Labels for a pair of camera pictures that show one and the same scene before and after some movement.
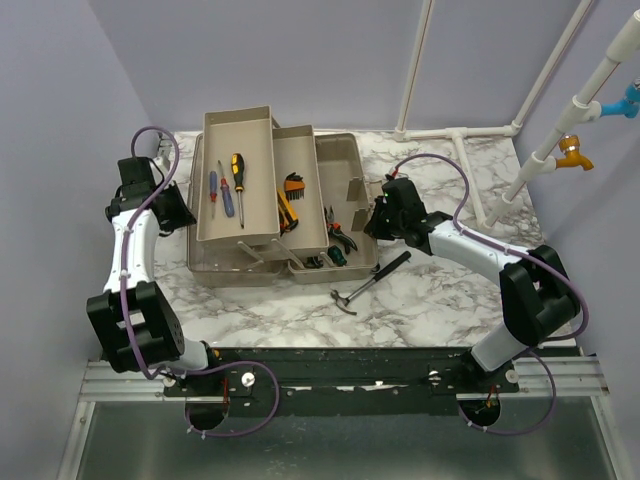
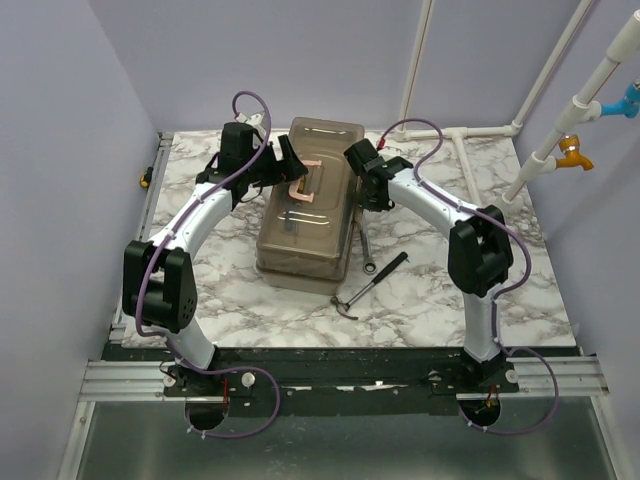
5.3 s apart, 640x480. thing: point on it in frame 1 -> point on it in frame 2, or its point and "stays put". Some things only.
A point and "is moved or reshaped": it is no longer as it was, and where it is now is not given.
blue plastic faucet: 628,107 stays put
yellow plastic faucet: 570,145 stays put
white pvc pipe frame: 581,109 stays put
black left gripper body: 177,214 -> 267,169
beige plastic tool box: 267,203 is moved or reshaped
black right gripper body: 383,224 -> 372,204
